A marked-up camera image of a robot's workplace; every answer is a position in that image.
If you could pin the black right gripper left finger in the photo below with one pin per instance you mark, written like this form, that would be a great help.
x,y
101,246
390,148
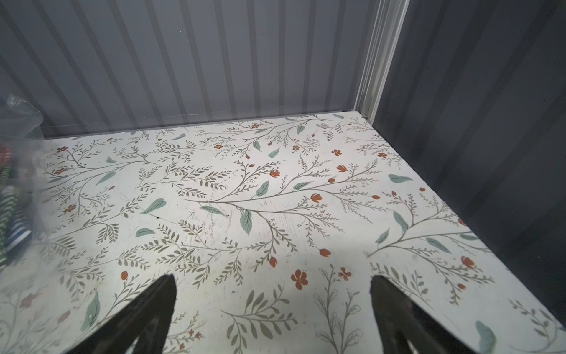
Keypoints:
x,y
142,326

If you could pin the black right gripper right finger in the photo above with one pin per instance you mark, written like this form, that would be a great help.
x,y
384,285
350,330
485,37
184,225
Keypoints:
x,y
405,327

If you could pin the clear vacuum bag blue zip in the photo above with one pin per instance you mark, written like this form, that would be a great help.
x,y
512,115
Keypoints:
x,y
21,131

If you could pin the striped folded garment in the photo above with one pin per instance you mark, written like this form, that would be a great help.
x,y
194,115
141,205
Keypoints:
x,y
15,229

